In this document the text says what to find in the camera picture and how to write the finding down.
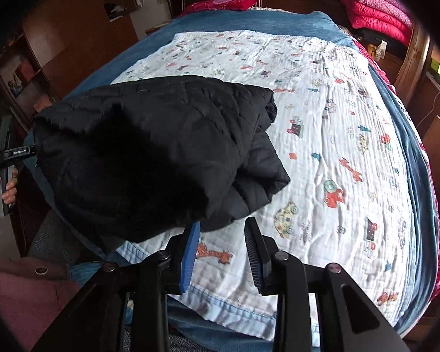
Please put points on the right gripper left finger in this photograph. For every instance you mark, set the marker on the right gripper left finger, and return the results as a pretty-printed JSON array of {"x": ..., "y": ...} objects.
[{"x": 94, "y": 319}]

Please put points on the maroon coat torso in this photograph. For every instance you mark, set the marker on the maroon coat torso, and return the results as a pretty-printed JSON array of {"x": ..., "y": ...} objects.
[{"x": 32, "y": 294}]

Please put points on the black quilted puffer jacket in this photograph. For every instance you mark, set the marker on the black quilted puffer jacket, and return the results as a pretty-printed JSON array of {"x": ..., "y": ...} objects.
[{"x": 135, "y": 159}]

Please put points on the wooden wardrobe shelf unit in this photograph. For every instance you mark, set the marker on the wooden wardrobe shelf unit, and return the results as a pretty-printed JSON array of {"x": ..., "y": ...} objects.
[{"x": 58, "y": 45}]

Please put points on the white patterned muslin blanket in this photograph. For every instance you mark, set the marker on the white patterned muslin blanket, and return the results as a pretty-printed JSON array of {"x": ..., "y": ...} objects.
[{"x": 348, "y": 200}]

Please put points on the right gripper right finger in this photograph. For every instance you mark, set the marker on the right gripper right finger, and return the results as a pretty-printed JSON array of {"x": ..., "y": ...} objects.
[{"x": 348, "y": 319}]

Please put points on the red floral bed sheet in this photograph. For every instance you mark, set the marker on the red floral bed sheet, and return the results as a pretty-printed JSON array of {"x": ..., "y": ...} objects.
[{"x": 421, "y": 187}]

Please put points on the beige curtain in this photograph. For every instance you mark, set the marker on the beige curtain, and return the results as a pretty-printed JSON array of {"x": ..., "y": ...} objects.
[{"x": 414, "y": 64}]

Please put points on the folded red quilt stack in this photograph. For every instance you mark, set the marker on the folded red quilt stack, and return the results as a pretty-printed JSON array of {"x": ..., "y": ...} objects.
[{"x": 389, "y": 17}]

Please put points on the red pillow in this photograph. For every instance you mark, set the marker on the red pillow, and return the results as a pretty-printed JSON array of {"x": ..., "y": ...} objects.
[{"x": 216, "y": 5}]

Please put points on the blue bed cover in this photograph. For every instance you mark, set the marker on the blue bed cover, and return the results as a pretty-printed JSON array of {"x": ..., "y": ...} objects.
[{"x": 316, "y": 24}]

